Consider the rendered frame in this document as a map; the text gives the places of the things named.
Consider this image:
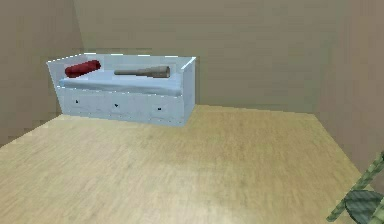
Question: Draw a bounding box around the red bolster pillow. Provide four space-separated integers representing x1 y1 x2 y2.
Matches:
64 59 102 79

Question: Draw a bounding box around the green house plant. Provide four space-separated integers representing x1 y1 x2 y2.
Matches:
325 151 384 224

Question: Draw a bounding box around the white daybed with drawers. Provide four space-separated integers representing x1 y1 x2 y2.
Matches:
46 52 197 128

